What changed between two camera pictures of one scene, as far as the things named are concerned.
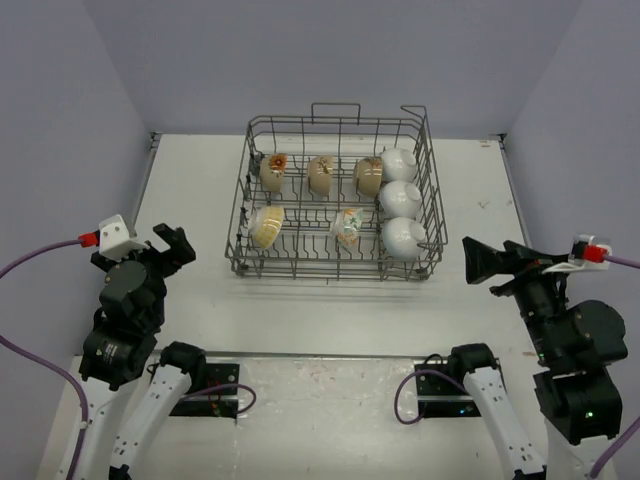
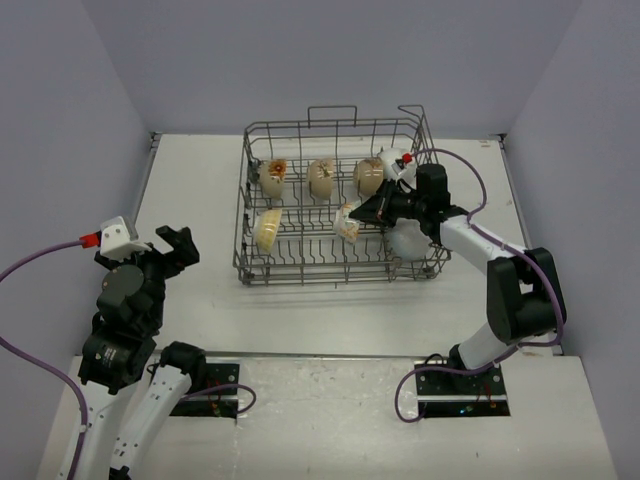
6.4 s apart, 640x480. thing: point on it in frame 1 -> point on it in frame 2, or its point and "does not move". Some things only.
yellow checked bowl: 265,225 does not move
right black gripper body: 536,290 -> 404,205
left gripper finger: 170,236 does not move
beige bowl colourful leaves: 368,173 does not move
